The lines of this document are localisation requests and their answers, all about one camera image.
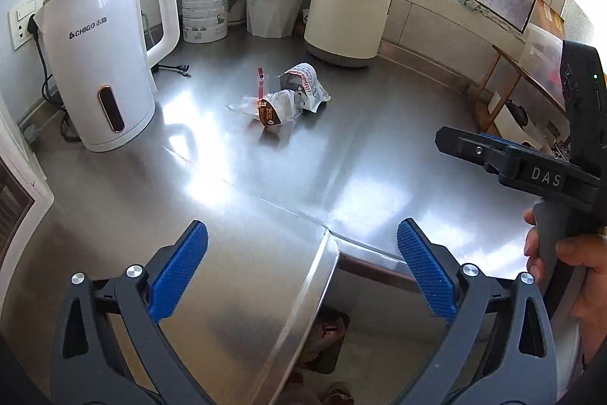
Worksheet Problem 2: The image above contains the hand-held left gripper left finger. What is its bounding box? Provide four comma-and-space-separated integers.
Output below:
50, 219, 209, 405

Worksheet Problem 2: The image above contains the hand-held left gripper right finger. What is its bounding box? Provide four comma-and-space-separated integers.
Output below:
396, 217, 558, 405

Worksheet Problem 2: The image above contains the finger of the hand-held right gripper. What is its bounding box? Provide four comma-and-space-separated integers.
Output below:
478, 132, 539, 152
435, 126, 512, 172

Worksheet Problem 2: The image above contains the black trash bin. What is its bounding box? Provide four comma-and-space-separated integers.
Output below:
296, 309, 352, 376

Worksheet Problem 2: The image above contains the person's right hand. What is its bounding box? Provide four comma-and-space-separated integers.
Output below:
524, 208, 607, 358

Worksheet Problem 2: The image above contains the black object in basket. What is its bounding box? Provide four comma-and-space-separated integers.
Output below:
506, 99, 528, 127

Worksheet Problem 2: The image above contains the white storage basket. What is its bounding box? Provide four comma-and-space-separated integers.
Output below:
488, 92, 558, 152

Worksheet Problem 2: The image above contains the wooden rack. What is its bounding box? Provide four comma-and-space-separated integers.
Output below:
472, 0, 570, 150

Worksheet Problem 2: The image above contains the silver printed wrapper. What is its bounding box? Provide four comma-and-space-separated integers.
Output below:
277, 62, 331, 114

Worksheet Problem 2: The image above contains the white round lidded bin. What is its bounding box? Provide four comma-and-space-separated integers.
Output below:
303, 0, 395, 68

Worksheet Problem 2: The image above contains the clear wrapper with red strip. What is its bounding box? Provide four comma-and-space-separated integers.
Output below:
226, 67, 304, 131

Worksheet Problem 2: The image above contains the white electric kettle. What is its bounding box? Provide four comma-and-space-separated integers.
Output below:
34, 0, 181, 153

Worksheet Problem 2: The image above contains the green and white can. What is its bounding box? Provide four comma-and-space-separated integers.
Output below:
181, 0, 231, 44

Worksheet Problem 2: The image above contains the black kettle power cord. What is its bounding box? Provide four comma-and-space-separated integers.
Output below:
26, 15, 83, 142

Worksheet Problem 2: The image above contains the white wall outlet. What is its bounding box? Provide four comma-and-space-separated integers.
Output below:
8, 0, 44, 51

